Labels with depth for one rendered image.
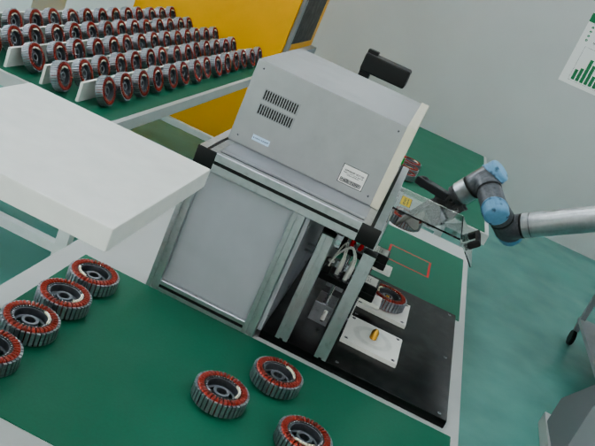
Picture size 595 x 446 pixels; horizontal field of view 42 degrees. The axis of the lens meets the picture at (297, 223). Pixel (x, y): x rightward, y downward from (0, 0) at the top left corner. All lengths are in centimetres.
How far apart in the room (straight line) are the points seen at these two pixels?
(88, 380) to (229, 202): 51
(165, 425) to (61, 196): 58
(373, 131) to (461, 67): 541
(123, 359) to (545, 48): 598
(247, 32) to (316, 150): 375
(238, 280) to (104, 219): 83
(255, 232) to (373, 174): 30
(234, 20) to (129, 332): 406
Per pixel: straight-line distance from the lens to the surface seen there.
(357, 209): 175
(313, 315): 197
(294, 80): 179
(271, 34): 547
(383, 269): 216
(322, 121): 179
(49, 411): 141
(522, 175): 731
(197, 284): 184
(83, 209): 101
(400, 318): 219
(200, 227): 179
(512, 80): 718
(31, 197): 103
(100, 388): 150
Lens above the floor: 162
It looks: 19 degrees down
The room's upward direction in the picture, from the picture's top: 24 degrees clockwise
